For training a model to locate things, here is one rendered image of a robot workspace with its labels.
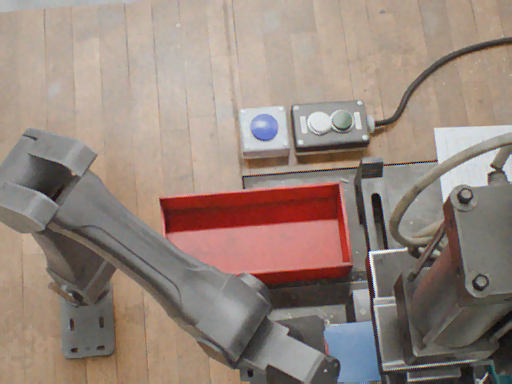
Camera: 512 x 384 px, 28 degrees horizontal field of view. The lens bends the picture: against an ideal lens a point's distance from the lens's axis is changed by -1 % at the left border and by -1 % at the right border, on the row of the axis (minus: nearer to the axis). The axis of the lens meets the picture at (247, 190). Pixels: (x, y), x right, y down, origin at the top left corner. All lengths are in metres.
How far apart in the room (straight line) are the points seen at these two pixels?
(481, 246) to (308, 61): 0.78
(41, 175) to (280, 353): 0.30
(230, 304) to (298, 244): 0.41
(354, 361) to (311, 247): 0.20
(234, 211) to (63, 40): 0.37
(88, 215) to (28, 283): 0.46
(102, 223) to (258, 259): 0.46
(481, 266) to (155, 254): 0.34
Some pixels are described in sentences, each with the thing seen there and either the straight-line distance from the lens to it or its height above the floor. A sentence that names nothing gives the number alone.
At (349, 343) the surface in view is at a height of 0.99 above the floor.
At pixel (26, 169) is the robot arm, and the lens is 1.03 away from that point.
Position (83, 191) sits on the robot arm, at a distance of 0.98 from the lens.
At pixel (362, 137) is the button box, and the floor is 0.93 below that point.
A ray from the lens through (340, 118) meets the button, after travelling 1.46.
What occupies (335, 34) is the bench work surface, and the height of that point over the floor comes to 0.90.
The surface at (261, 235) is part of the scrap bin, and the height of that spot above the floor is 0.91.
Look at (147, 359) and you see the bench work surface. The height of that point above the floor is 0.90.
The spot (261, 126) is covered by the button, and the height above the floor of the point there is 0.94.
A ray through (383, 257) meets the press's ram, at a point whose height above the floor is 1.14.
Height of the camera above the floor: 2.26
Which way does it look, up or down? 70 degrees down
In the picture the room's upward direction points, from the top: 4 degrees clockwise
